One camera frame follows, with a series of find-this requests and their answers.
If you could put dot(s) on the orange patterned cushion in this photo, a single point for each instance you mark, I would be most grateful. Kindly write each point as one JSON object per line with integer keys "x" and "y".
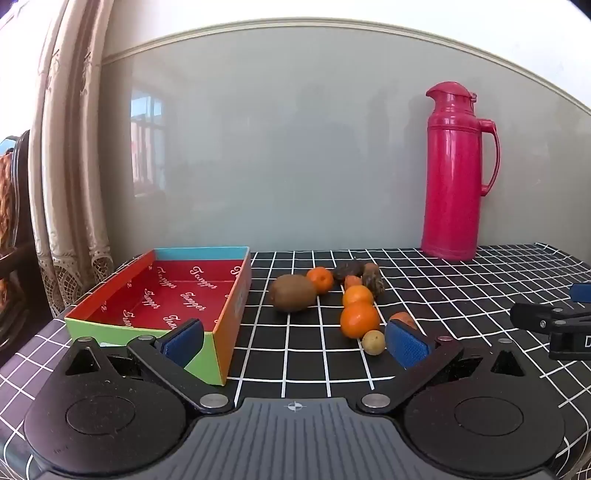
{"x": 4, "y": 207}

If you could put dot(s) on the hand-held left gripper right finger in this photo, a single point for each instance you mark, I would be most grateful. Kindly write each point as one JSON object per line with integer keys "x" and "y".
{"x": 408, "y": 345}

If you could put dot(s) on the dark wooden chair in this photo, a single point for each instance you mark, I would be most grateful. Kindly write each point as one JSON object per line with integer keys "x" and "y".
{"x": 21, "y": 152}

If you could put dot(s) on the brown kiwi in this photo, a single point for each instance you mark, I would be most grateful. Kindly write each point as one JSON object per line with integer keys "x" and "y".
{"x": 293, "y": 293}

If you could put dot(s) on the brown shrivelled tangerine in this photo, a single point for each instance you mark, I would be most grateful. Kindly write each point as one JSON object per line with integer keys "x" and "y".
{"x": 371, "y": 268}

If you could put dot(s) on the beige lace curtain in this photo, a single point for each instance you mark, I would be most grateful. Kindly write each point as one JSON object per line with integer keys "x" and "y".
{"x": 69, "y": 184}

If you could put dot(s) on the dark purple shrivelled plum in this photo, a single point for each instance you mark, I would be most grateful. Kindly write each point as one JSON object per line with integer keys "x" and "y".
{"x": 347, "y": 270}

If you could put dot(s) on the orange tangerine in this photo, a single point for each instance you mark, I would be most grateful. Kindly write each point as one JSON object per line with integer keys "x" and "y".
{"x": 320, "y": 280}
{"x": 360, "y": 321}
{"x": 358, "y": 295}

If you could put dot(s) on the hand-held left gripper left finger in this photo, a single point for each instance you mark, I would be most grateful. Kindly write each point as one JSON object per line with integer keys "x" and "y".
{"x": 183, "y": 344}

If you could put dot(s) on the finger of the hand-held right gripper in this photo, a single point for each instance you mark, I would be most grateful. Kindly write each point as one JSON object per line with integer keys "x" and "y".
{"x": 531, "y": 314}
{"x": 581, "y": 293}

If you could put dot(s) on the small yellowish longan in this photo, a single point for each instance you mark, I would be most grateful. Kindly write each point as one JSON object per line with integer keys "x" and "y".
{"x": 373, "y": 342}

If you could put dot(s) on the small orange kumquat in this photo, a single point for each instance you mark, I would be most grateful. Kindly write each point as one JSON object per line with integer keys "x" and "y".
{"x": 353, "y": 280}
{"x": 404, "y": 318}

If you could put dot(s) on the colourful cardboard box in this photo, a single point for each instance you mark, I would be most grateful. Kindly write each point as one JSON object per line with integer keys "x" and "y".
{"x": 184, "y": 281}

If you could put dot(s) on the red thermos jug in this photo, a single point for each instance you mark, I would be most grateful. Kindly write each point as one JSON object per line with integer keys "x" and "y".
{"x": 450, "y": 184}

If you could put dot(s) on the black white checkered tablecloth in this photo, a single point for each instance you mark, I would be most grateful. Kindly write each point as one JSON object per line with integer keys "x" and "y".
{"x": 323, "y": 362}

